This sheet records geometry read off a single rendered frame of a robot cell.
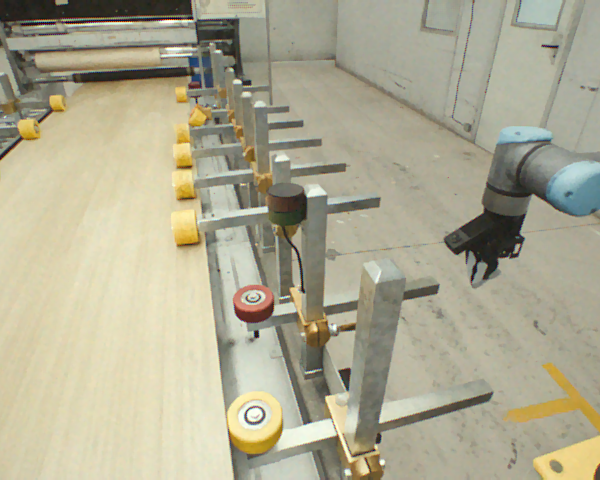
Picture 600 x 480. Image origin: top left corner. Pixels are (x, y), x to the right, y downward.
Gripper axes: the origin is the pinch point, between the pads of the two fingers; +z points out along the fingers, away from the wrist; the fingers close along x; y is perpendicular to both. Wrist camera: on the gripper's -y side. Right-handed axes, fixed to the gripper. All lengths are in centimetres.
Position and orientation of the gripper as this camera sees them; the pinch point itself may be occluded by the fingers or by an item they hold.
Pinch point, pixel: (472, 283)
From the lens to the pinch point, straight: 100.1
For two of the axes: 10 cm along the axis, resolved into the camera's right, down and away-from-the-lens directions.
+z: 0.1, 8.4, 5.4
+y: 9.6, -1.5, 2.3
